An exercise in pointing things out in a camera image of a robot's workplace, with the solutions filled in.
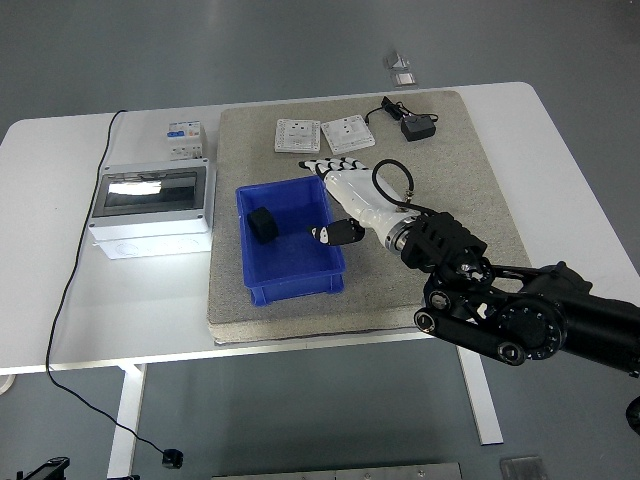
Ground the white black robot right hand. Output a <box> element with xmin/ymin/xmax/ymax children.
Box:
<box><xmin>298</xmin><ymin>156</ymin><xmax>419</xmax><ymax>248</ymax></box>

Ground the blue plastic box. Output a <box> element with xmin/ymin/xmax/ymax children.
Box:
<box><xmin>234</xmin><ymin>174</ymin><xmax>347</xmax><ymax>307</ymax></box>

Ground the grey electrical distribution box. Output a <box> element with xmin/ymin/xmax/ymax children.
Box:
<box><xmin>87</xmin><ymin>158</ymin><xmax>217</xmax><ymax>261</ymax></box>

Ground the white smooth socket panel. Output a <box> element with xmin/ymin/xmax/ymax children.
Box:
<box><xmin>320</xmin><ymin>114</ymin><xmax>376</xmax><ymax>157</ymax></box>

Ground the white ribbed socket panel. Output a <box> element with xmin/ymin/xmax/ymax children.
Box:
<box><xmin>272</xmin><ymin>118</ymin><xmax>322</xmax><ymax>156</ymax></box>

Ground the grey-brown mat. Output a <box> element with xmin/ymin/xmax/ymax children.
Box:
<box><xmin>205</xmin><ymin>89</ymin><xmax>531</xmax><ymax>346</ymax></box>

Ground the white blue circuit breaker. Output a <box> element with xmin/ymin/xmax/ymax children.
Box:
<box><xmin>165</xmin><ymin>121</ymin><xmax>207</xmax><ymax>162</ymax></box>

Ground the white table leg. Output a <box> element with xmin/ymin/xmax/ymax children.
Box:
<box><xmin>106</xmin><ymin>363</ymin><xmax>148</xmax><ymax>479</ymax></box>
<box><xmin>453</xmin><ymin>344</ymin><xmax>505</xmax><ymax>447</ymax></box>

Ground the grey metal plate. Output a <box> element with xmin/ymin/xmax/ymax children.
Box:
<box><xmin>212</xmin><ymin>461</ymin><xmax>464</xmax><ymax>480</ymax></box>

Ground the small grey floor plate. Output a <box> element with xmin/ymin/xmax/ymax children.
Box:
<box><xmin>499</xmin><ymin>455</ymin><xmax>546</xmax><ymax>480</ymax></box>

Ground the black power adapter with cord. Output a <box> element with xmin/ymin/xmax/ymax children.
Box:
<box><xmin>363</xmin><ymin>95</ymin><xmax>439</xmax><ymax>143</ymax></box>

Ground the long black cable with plug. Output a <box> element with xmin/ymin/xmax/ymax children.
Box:
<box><xmin>44</xmin><ymin>108</ymin><xmax>185</xmax><ymax>470</ymax></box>

